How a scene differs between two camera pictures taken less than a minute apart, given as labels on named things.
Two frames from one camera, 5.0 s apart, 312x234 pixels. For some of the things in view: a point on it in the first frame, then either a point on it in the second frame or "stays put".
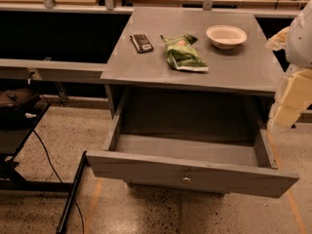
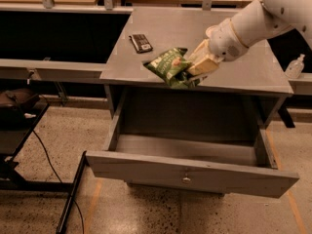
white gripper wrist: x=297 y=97 → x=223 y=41
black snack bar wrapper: x=141 y=43 stays put
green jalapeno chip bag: x=181 y=55 → x=174 y=65
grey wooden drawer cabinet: x=192 y=71 stays put
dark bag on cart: x=18 y=104 stays put
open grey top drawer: x=204 y=143 stays put
